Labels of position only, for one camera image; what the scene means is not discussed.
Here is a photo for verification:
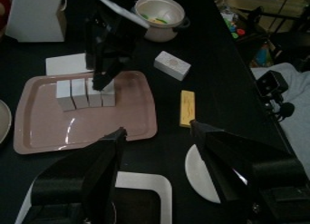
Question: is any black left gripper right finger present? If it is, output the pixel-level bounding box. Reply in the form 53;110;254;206
188;119;310;224

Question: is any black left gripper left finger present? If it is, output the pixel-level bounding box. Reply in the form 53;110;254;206
21;126;128;224

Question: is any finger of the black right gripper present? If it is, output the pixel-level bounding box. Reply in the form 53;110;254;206
83;13;101;71
91;54;125;92

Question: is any white rectangular block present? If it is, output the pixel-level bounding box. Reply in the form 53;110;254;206
100;79;117;108
71;78;89;110

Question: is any white flat strip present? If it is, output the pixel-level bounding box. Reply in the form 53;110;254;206
93;0;151;30

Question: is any flat white box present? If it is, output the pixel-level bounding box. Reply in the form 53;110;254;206
45;53;95;77

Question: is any cream toy cooking pot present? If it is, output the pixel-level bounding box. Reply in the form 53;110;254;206
132;0;191;43

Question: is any green toy food piece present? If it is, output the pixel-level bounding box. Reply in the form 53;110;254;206
139;13;169;24

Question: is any white round plate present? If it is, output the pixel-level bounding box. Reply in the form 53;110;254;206
184;143;248;204

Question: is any small white printed box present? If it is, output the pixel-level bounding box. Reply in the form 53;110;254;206
152;50;192;82

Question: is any large white box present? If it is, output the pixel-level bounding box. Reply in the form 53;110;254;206
4;0;68;43

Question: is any pink plastic tray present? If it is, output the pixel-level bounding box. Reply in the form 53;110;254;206
12;71;159;155

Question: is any white rimmed square tray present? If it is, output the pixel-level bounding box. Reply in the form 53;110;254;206
14;170;175;224

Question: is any grey cloth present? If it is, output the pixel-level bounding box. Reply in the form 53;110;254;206
250;63;310;178

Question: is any pale round bowl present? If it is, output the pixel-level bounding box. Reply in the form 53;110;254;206
0;99;13;145

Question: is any bin of colourful toys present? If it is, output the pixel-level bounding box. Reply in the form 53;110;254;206
215;0;248;40

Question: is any black chair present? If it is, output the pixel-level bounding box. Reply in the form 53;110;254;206
238;5;310;72

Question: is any black table-level camera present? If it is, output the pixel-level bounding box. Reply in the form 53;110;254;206
254;70;296;121

